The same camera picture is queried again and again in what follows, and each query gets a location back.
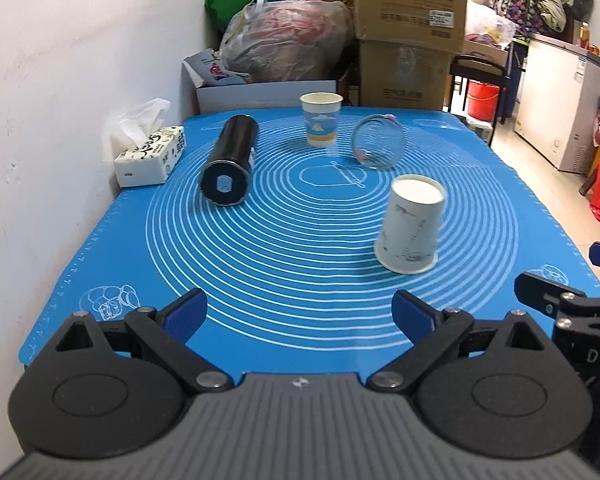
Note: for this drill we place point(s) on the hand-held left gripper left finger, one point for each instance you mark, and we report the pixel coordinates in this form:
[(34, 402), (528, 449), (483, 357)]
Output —
[(184, 316)]

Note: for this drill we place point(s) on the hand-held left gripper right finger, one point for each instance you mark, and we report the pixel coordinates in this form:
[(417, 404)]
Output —
[(414, 317)]

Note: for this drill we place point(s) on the blue printed paper cup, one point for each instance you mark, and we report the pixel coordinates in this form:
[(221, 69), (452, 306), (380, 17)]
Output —
[(321, 122)]

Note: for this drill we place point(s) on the white paper cup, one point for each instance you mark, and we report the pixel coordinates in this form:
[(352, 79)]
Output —
[(410, 230)]

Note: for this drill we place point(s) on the clear glass cup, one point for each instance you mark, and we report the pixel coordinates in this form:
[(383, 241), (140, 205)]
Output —
[(380, 145)]

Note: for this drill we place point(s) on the blue silicone baking mat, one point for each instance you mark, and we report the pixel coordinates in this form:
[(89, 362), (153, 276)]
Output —
[(290, 270)]

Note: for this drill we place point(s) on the white tissue pack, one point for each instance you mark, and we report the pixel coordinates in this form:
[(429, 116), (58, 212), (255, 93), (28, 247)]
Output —
[(147, 160)]

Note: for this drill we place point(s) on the white chest freezer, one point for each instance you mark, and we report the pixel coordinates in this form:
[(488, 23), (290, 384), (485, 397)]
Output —
[(555, 100)]

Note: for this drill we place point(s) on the black thermos bottle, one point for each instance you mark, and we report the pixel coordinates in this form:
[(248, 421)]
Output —
[(230, 155)]

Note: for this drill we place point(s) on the red bucket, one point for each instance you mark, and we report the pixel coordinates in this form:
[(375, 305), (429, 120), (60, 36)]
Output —
[(481, 100)]

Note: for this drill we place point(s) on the black chair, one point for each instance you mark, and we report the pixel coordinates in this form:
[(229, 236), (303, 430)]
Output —
[(480, 67)]

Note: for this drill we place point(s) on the white cardboard box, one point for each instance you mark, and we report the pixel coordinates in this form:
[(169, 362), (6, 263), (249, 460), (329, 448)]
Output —
[(260, 97)]

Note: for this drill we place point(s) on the small brown cardboard box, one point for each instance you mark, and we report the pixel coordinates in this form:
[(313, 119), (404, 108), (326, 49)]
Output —
[(405, 77)]

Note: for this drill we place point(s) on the white plastic bag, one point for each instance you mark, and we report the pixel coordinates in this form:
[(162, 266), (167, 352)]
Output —
[(487, 25)]

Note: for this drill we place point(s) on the floral cloth bundle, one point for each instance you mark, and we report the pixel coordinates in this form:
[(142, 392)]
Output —
[(525, 7)]

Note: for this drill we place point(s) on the clear plastic bag red contents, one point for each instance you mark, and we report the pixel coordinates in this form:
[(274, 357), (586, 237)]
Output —
[(290, 35)]

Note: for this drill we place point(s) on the large brown cardboard box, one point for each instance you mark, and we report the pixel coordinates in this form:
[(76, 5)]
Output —
[(410, 0)]

